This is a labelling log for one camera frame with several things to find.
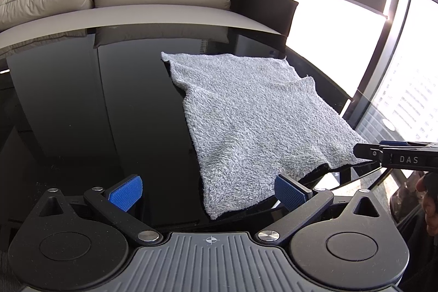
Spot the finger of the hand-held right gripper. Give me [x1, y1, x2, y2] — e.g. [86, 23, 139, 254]
[379, 140, 438, 148]
[353, 143, 384, 164]

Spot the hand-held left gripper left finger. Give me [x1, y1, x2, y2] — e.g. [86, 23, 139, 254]
[35, 175, 163, 244]

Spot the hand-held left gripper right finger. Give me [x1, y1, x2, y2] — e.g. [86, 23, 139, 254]
[257, 175, 384, 244]

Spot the grey fluffy towel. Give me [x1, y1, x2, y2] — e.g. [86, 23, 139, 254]
[161, 52, 376, 220]

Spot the person's right hand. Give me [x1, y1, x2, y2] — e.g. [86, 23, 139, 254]
[415, 171, 438, 235]

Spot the beige sofa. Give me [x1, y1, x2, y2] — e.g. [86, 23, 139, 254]
[0, 0, 300, 57]

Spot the small beige cushion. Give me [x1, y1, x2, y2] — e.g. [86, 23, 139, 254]
[0, 0, 95, 33]

